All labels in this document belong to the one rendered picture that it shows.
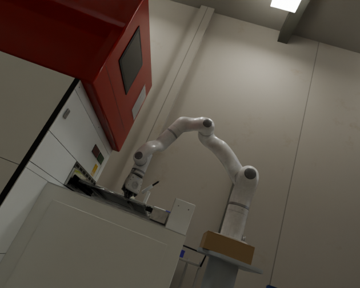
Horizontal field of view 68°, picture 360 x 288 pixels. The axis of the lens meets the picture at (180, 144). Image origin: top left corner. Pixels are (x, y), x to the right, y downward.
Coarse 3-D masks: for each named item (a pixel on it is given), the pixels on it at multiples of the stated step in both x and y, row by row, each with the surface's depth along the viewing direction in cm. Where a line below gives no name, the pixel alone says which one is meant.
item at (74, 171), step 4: (76, 168) 133; (72, 172) 131; (76, 172) 134; (68, 176) 130; (72, 176) 131; (76, 176) 139; (80, 176) 141; (68, 180) 129; (84, 180) 149; (64, 184) 128; (68, 184) 130; (72, 184) 135; (72, 188) 136; (76, 188) 142; (80, 192) 149
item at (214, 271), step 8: (200, 248) 138; (208, 256) 152; (216, 256) 129; (224, 256) 127; (208, 264) 138; (216, 264) 134; (224, 264) 133; (232, 264) 134; (240, 264) 126; (248, 264) 126; (208, 272) 135; (216, 272) 132; (224, 272) 132; (232, 272) 133; (256, 272) 126; (208, 280) 133; (216, 280) 131; (224, 280) 130; (232, 280) 132
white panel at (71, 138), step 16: (80, 80) 109; (64, 96) 105; (80, 96) 113; (64, 112) 105; (80, 112) 118; (48, 128) 100; (64, 128) 110; (80, 128) 124; (96, 128) 142; (48, 144) 102; (64, 144) 114; (80, 144) 130; (96, 144) 150; (32, 160) 96; (48, 160) 106; (64, 160) 120; (80, 160) 137; (96, 160) 159; (48, 176) 111; (64, 176) 125; (96, 176) 170
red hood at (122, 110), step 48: (0, 0) 121; (48, 0) 124; (96, 0) 126; (144, 0) 130; (0, 48) 112; (48, 48) 113; (96, 48) 115; (144, 48) 156; (96, 96) 118; (144, 96) 193
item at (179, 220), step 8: (176, 200) 119; (176, 208) 117; (184, 208) 118; (192, 208) 118; (176, 216) 116; (184, 216) 116; (168, 224) 115; (176, 224) 115; (184, 224) 115; (184, 232) 114
